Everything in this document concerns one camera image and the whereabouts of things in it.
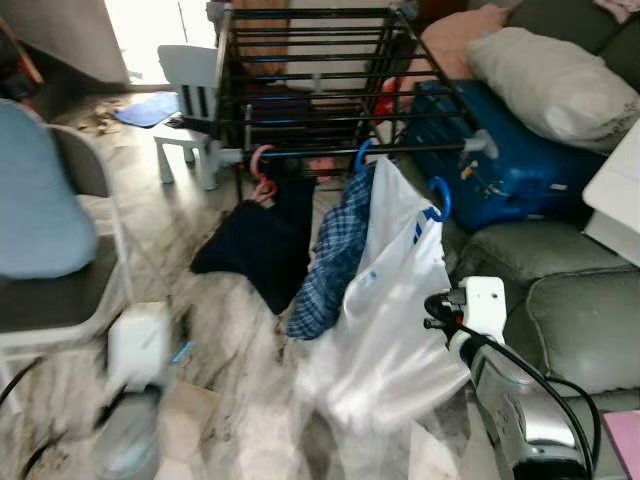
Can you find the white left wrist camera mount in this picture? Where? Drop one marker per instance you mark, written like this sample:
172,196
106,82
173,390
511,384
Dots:
138,345

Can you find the white hanging cloth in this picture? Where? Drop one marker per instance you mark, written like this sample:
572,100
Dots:
335,40

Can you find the pink plastic hanger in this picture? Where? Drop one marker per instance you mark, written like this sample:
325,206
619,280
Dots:
253,165

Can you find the beige scraps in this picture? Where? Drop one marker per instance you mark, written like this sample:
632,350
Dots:
95,118

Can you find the navy garment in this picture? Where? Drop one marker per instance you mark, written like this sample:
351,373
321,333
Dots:
260,250

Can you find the grey-green leather sofa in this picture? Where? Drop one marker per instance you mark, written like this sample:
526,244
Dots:
580,320

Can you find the white folding chair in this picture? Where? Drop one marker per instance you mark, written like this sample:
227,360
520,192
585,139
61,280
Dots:
50,300

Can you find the blue floor mat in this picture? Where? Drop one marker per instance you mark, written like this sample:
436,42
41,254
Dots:
145,110

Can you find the pink mat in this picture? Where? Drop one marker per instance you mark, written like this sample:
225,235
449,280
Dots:
625,450

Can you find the grey pillow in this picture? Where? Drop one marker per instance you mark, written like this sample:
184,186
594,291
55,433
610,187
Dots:
560,85

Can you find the blue plaid garment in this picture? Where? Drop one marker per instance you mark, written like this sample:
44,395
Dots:
335,260

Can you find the pink knitted pillow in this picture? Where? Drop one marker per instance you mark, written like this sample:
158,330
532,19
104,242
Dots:
620,8

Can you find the white garment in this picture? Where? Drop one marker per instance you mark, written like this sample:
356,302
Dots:
390,340

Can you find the brown wooden furniture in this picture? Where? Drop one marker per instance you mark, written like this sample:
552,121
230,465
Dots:
20,60

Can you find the pale pink cushion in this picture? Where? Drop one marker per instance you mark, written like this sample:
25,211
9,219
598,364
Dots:
455,40

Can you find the tan hanging cloth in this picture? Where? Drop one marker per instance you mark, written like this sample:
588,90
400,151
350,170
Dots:
265,30

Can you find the black metal drying rack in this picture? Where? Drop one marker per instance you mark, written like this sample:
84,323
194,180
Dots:
480,145

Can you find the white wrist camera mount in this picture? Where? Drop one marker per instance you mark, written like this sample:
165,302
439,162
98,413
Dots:
485,305
138,345

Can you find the pale blue chair cushion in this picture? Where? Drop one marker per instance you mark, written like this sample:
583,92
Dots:
40,200

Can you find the blue hard suitcase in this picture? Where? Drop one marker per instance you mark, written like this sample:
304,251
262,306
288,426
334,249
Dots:
520,170

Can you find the blue plastic hanger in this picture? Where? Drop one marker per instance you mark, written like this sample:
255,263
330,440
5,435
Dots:
446,197
358,160

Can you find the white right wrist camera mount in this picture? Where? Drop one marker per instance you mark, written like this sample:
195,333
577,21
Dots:
485,305

